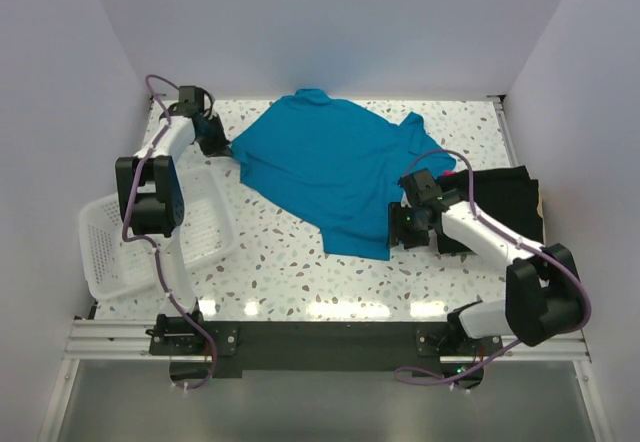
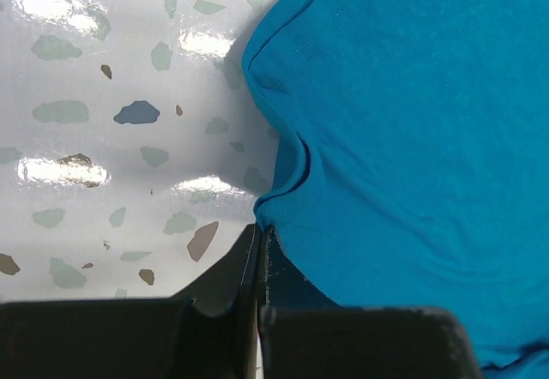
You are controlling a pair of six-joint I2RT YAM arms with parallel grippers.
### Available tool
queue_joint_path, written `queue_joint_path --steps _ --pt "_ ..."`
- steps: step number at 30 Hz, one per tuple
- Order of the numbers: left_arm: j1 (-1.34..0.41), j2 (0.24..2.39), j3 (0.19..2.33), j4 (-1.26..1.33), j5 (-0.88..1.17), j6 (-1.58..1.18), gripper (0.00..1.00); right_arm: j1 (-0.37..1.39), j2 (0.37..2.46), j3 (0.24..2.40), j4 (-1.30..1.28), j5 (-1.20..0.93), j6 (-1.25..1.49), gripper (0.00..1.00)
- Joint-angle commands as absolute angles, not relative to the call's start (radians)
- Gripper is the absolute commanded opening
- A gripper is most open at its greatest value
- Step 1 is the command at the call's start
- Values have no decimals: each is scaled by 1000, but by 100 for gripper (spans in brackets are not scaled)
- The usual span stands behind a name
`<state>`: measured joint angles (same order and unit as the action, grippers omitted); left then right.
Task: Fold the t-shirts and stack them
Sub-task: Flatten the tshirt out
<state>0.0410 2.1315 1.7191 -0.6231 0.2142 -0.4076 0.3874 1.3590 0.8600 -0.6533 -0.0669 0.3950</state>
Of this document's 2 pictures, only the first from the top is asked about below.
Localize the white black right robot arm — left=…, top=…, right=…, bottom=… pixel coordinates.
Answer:
left=388, top=170, right=591, bottom=355

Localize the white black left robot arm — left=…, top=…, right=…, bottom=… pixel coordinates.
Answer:
left=115, top=85, right=231, bottom=359

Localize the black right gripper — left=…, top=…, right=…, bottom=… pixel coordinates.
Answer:
left=386, top=201, right=431, bottom=250

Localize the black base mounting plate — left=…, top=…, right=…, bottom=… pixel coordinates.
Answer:
left=146, top=316, right=502, bottom=381

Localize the aluminium extrusion rail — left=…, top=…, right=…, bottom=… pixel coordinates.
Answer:
left=63, top=320, right=153, bottom=361

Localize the black folded t shirt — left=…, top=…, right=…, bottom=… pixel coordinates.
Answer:
left=437, top=166, right=544, bottom=254

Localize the white plastic basket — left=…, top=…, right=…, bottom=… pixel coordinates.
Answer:
left=79, top=166, right=238, bottom=300

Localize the blue t shirt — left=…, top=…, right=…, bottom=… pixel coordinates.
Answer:
left=232, top=89, right=456, bottom=260

